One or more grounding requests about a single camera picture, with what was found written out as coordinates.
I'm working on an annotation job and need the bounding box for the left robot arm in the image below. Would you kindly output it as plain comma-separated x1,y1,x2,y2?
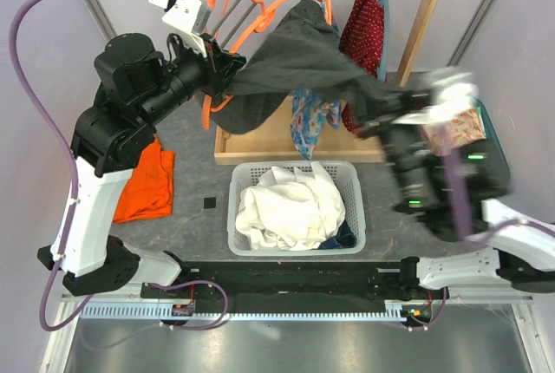
37,33,246,298

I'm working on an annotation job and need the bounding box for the wooden clothes rack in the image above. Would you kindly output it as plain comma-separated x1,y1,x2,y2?
178,0,456,166

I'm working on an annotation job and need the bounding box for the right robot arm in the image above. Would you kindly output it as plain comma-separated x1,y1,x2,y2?
350,79,554,298

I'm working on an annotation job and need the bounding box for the blue floral garment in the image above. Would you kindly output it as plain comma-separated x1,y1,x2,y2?
290,89,341,160

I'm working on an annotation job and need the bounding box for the orange hanger of black garment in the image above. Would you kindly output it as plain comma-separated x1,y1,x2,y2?
201,0,326,130

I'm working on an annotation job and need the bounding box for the orange cloth on floor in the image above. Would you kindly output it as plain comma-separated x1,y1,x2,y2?
113,135,175,224

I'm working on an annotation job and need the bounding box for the black dotted garment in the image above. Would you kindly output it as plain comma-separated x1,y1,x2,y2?
207,0,391,135

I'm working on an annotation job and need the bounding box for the red polka dot garment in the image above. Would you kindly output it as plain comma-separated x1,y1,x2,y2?
337,0,388,134

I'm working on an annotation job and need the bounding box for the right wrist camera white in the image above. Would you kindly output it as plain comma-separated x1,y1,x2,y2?
394,67,478,125

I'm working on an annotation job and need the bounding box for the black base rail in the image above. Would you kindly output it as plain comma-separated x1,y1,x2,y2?
140,258,449,315

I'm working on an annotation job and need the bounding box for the blue denim skirt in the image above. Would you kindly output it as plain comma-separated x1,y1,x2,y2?
318,220,357,250

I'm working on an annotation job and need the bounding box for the teal plastic basket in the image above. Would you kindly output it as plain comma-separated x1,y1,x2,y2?
473,98,509,167

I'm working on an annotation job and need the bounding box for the peach patterned garment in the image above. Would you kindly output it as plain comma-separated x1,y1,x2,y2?
421,107,486,156

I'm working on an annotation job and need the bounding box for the small black square tile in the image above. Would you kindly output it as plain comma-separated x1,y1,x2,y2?
203,197,217,209

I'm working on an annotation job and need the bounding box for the blue-grey hanger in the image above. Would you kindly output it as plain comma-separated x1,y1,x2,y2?
376,0,389,82

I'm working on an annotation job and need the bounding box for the white plastic basket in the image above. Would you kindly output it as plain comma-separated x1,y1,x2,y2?
227,160,366,258

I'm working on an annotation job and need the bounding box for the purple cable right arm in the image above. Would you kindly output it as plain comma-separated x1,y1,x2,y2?
441,147,555,246

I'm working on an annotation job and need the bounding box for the white pleated skirt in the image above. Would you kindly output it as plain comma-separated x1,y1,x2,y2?
234,161,346,252

